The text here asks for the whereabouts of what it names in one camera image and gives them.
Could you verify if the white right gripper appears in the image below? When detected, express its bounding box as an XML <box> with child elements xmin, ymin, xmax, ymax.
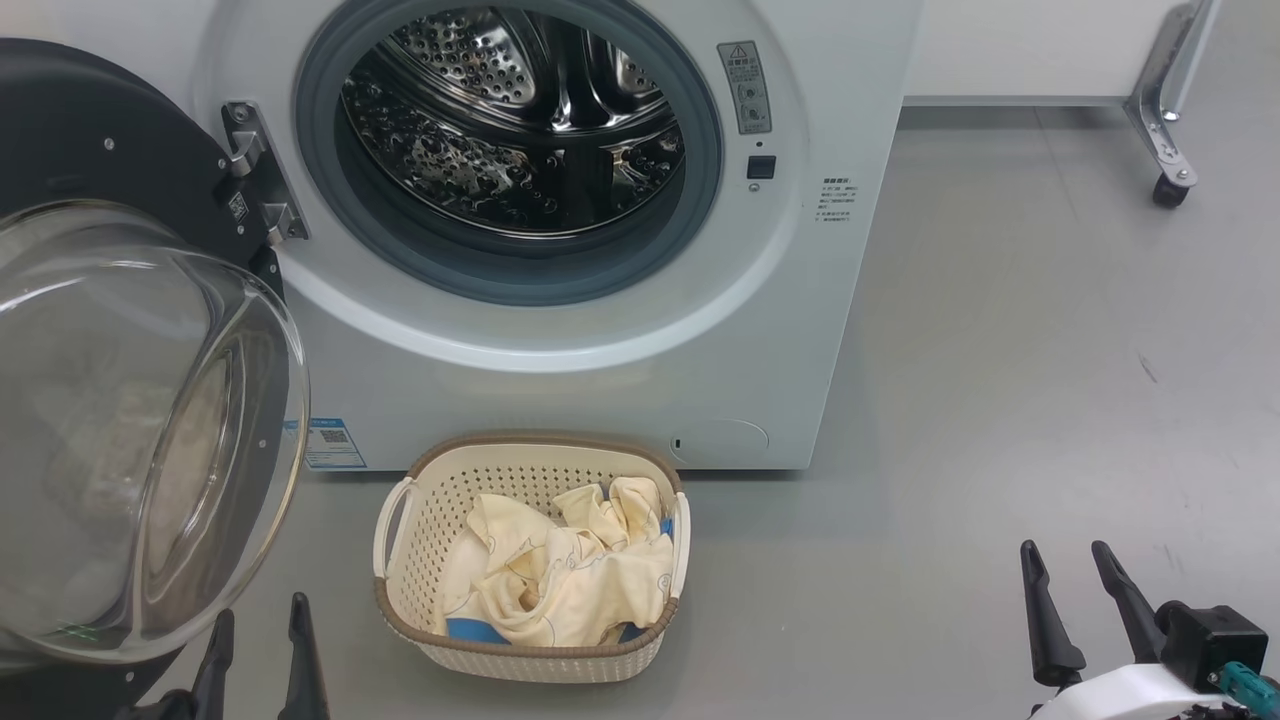
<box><xmin>1020</xmin><ymin>540</ymin><xmax>1231</xmax><ymax>720</ymax></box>

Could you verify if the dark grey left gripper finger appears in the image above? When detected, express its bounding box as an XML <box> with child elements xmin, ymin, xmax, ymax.
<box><xmin>278</xmin><ymin>592</ymin><xmax>331</xmax><ymax>720</ymax></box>
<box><xmin>190</xmin><ymin>608</ymin><xmax>236</xmax><ymax>720</ymax></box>

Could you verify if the black round glass washer door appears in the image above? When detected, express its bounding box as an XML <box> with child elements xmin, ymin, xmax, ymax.
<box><xmin>0</xmin><ymin>38</ymin><xmax>311</xmax><ymax>720</ymax></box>

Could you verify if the cream perforated laundry basket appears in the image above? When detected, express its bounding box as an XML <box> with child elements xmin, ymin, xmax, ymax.
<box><xmin>373</xmin><ymin>432</ymin><xmax>691</xmax><ymax>684</ymax></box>

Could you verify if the grey rubber door gasket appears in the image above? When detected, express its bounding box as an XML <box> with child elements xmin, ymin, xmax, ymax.
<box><xmin>294</xmin><ymin>0</ymin><xmax>723</xmax><ymax>307</ymax></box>

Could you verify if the white front-load washing machine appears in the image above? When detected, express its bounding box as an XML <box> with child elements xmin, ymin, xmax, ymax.
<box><xmin>0</xmin><ymin>0</ymin><xmax>926</xmax><ymax>473</ymax></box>

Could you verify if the metal washer door hinge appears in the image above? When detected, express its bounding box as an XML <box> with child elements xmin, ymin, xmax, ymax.
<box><xmin>220</xmin><ymin>100</ymin><xmax>309</xmax><ymax>246</ymax></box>

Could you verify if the blue energy label sticker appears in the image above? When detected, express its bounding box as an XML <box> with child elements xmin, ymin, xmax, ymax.
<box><xmin>283</xmin><ymin>417</ymin><xmax>367</xmax><ymax>471</ymax></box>

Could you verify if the round drain filter cover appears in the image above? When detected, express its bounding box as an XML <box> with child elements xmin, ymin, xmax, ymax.
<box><xmin>668</xmin><ymin>418</ymin><xmax>771</xmax><ymax>464</ymax></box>

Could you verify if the metal leg with caster wheel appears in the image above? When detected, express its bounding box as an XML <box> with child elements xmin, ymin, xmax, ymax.
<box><xmin>1125</xmin><ymin>0</ymin><xmax>1223</xmax><ymax>209</ymax></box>

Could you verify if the steel washer drum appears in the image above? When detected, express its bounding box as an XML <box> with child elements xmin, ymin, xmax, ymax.
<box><xmin>340</xmin><ymin>8</ymin><xmax>688</xmax><ymax>239</ymax></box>

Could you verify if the white furniture panel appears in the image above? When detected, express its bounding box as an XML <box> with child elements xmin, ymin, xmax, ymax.
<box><xmin>900</xmin><ymin>0</ymin><xmax>1191</xmax><ymax>107</ymax></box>

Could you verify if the grey warning label sticker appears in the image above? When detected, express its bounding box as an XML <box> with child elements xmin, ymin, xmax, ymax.
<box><xmin>716</xmin><ymin>41</ymin><xmax>773</xmax><ymax>136</ymax></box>

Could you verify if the teal connector right gripper cable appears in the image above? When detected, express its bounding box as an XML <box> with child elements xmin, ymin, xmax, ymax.
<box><xmin>1215</xmin><ymin>662</ymin><xmax>1280</xmax><ymax>716</ymax></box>

